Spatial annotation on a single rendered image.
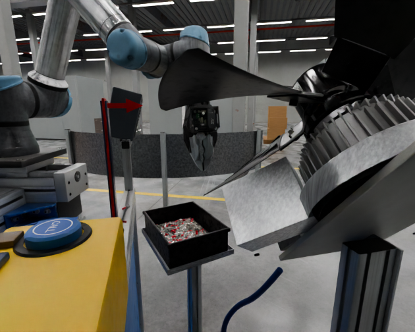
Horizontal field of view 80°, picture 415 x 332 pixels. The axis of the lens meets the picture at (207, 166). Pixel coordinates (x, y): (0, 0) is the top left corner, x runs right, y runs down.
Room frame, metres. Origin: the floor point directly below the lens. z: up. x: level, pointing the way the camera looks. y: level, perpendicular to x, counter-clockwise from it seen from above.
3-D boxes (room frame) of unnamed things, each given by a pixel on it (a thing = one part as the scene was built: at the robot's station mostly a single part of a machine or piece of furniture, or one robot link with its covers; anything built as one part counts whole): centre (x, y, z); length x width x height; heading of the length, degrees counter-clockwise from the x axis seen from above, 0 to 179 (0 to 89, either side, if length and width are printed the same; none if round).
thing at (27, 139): (0.76, 0.61, 1.09); 0.15 x 0.15 x 0.10
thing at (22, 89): (0.77, 0.61, 1.20); 0.13 x 0.12 x 0.14; 161
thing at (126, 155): (0.94, 0.31, 0.96); 0.03 x 0.03 x 0.20; 14
